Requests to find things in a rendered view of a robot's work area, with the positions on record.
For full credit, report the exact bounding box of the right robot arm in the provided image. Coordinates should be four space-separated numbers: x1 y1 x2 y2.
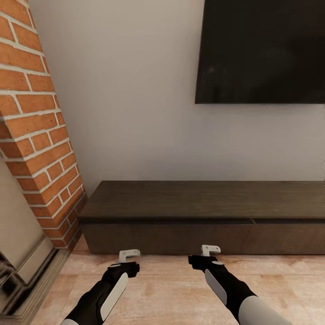
188 245 294 325

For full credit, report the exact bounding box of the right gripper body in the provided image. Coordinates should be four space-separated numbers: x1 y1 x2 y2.
192 255 216 271

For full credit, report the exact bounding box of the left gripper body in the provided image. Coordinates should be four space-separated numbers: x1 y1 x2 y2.
119 262 136 278

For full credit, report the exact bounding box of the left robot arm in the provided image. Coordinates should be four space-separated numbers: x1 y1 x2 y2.
60 250 140 325

